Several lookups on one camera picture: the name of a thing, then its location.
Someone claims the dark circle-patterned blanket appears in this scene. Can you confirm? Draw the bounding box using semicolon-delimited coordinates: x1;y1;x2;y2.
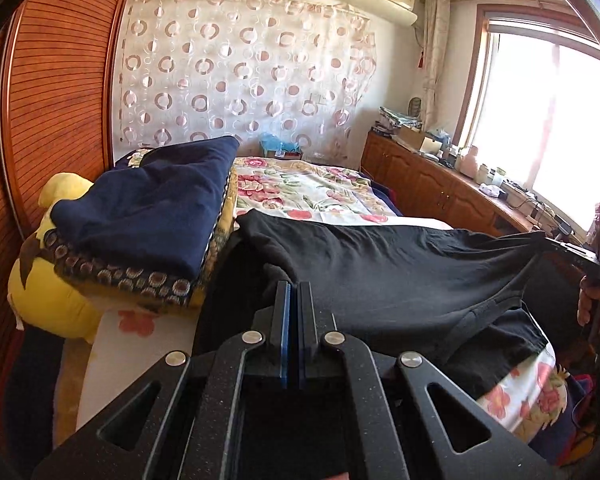
42;147;239;309

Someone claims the sheer circle-patterned curtain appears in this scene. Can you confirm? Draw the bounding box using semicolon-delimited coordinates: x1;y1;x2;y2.
112;0;379;159

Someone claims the wooden side cabinet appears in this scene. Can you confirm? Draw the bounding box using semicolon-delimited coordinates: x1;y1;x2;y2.
360;129;583;243

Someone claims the blue plastic bag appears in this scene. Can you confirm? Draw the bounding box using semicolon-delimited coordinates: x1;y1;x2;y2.
258;131;304;157

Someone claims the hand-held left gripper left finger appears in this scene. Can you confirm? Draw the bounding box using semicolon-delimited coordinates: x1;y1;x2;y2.
30;281;299;480

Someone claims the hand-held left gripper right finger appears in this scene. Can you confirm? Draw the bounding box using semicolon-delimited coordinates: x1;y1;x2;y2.
298;281;567;480

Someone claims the person's right hand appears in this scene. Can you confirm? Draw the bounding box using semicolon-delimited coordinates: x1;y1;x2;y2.
576;275;600;332

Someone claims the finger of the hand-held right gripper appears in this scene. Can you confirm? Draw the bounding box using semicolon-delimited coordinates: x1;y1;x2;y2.
531;232;600;281

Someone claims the stack of folded cloths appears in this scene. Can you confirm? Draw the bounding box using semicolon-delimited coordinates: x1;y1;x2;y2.
378;106;424;130

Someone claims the black printed t-shirt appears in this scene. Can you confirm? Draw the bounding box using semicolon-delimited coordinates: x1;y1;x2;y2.
192;208;557;402

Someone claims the navy blue folded garment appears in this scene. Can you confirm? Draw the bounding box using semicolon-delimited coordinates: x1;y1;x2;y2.
50;135;240;282

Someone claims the wooden framed window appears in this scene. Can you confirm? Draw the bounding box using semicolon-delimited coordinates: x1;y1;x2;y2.
454;4;600;235

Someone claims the yellow plush toy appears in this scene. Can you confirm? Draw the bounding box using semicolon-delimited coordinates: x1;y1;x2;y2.
7;172;107;346

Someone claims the wooden louvred wardrobe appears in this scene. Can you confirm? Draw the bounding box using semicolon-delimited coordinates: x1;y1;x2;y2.
0;0;142;443

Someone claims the cream patterned side curtain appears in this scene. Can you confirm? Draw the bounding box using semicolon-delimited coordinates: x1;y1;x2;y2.
422;0;452;132

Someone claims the dark blue blanket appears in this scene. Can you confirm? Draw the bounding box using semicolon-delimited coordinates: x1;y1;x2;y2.
356;169;402;217

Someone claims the cardboard box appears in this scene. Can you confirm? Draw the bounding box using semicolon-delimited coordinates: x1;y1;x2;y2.
397;124;439;149

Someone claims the pale pink bottle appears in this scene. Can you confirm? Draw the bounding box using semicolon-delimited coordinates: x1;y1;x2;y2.
459;144;482;179

